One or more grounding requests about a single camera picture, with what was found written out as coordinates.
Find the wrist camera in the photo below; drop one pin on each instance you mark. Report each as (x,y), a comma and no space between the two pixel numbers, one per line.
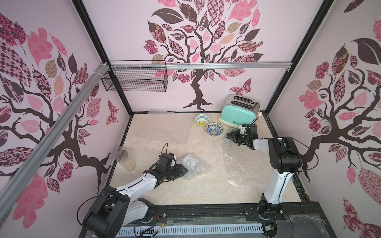
(165,162)
(243,129)

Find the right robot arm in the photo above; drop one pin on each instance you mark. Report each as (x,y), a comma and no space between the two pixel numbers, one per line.
(284,158)

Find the aluminium rail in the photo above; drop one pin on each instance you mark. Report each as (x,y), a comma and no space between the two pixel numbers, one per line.
(227,65)
(20,180)

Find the aluminium rail back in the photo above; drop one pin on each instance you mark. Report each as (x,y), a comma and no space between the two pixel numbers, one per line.
(227,65)

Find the black wire basket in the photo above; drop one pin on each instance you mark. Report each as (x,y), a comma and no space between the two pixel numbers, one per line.
(136,76)

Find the bubble wrap sheet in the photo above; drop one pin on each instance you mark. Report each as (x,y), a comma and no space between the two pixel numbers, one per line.
(195,166)
(245,166)

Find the black corner frame post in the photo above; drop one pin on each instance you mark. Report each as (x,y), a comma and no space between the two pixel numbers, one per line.
(85,18)

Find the blue yellow patterned bowl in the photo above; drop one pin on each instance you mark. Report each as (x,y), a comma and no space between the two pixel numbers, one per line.
(214,129)

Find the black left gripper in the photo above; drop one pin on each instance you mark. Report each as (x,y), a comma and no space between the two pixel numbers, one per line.
(180,171)

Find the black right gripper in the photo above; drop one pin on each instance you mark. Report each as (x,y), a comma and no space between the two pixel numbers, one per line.
(238,138)

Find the white slotted cable duct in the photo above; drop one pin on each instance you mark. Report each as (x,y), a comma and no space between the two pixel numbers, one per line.
(192,230)

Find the mint green toaster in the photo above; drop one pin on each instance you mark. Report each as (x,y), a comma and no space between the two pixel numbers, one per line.
(239,110)

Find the grey tape dispenser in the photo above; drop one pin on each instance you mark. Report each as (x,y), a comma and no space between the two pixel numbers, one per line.
(226,137)

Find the yellow dotted ceramic bowl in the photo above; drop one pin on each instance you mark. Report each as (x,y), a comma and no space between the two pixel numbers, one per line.
(202,120)

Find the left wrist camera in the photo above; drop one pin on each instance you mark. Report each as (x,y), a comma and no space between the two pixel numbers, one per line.
(165,162)

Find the clear drinking glass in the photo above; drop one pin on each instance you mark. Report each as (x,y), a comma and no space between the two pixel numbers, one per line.
(122,157)

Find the aluminium rail left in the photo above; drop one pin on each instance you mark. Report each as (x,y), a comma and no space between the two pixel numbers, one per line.
(20,180)

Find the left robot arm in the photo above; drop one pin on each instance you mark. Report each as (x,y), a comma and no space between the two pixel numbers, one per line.
(115,207)

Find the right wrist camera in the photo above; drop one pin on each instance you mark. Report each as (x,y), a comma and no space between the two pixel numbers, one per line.
(243,129)

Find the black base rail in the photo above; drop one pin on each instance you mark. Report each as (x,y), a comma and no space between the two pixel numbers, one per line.
(248,211)

